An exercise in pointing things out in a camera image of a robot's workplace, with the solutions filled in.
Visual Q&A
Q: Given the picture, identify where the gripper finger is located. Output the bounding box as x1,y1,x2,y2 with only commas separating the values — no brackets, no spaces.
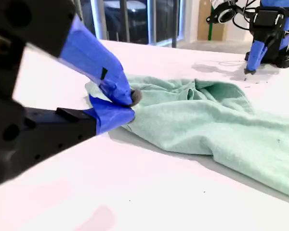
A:
4,0,143,107
244,40,265,75
24,95,135,167
257,44,269,70

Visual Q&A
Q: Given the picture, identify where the pale green T-shirt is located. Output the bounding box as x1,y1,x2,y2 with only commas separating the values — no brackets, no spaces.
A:
84,75,289,200

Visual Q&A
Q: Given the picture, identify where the brown cardboard panel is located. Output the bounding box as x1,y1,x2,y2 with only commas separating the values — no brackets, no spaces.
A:
197,0,229,41

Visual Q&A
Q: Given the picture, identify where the camera black stalk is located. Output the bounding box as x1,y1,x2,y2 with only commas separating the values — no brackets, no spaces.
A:
239,4,256,18

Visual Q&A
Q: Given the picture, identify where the camera black cable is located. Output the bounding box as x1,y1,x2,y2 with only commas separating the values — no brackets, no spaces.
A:
231,14,254,31

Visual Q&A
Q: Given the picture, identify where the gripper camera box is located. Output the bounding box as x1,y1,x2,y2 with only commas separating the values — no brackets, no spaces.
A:
206,0,244,25

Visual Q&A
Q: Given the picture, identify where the metal window frame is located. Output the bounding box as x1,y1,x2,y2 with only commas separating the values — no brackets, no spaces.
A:
78,0,191,48

